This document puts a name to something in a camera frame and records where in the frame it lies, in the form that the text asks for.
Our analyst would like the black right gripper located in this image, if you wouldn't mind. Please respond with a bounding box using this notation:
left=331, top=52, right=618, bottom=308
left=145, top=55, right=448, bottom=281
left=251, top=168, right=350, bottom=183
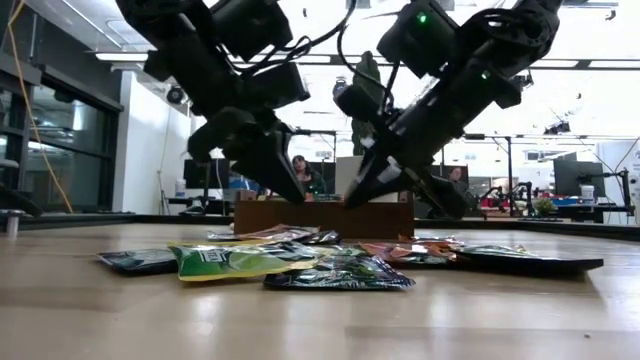
left=333, top=83, right=469, bottom=220

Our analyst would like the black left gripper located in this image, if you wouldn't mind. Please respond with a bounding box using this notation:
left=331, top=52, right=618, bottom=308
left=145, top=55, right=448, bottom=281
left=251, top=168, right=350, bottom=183
left=188, top=62, right=311, bottom=204

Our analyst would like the wooden tea organizer box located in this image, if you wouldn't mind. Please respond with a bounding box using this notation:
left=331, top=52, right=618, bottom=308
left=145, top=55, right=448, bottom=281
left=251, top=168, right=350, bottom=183
left=233, top=189, right=416, bottom=240

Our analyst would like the white hexagonal plant pot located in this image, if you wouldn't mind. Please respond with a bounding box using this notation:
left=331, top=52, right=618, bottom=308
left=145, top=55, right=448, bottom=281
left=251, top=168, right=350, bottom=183
left=334, top=155, right=401, bottom=203

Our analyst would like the black computer monitor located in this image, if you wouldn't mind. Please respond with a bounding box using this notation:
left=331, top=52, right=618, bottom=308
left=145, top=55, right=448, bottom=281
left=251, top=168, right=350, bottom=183
left=553, top=151, right=606, bottom=199
left=182, top=158, right=232, bottom=191

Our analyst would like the green cactus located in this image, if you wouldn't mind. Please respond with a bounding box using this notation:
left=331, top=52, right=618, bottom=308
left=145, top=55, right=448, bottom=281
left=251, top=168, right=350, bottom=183
left=351, top=49, right=385, bottom=157

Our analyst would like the round black ceiling speaker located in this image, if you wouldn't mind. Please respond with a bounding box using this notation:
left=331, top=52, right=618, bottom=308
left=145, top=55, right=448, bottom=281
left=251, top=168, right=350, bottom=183
left=166, top=83, right=187, bottom=106

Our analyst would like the small green potted plant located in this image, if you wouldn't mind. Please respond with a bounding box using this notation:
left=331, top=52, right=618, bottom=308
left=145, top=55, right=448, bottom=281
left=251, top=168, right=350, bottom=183
left=533, top=197, right=558, bottom=217

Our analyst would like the tall black desk frame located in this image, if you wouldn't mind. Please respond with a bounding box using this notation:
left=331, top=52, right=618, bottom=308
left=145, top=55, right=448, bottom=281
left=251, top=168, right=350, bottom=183
left=462, top=132, right=515, bottom=201
left=292, top=128, right=337, bottom=199

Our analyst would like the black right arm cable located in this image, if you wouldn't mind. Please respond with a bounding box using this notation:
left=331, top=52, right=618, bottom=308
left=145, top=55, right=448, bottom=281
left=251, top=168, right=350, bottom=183
left=337, top=22, right=401, bottom=119

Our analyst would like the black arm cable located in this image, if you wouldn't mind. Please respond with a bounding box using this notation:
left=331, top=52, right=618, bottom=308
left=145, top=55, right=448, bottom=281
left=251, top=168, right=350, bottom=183
left=227, top=0, right=359, bottom=79
left=337, top=22, right=401, bottom=119

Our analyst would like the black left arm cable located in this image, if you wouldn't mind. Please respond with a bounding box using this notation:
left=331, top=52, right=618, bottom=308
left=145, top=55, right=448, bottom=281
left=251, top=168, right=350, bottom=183
left=227, top=0, right=359, bottom=79

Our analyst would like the black ceiling light rail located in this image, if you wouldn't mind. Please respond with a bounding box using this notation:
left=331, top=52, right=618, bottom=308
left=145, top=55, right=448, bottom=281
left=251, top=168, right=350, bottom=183
left=93, top=51, right=640, bottom=70

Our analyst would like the yellow cable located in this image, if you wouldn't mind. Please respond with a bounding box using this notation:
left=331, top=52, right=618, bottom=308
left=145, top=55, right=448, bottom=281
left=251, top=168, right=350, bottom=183
left=5, top=0, right=75, bottom=215

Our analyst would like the silver table post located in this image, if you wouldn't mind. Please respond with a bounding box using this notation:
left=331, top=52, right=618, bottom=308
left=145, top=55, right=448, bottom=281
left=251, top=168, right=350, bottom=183
left=3, top=209, right=22, bottom=239

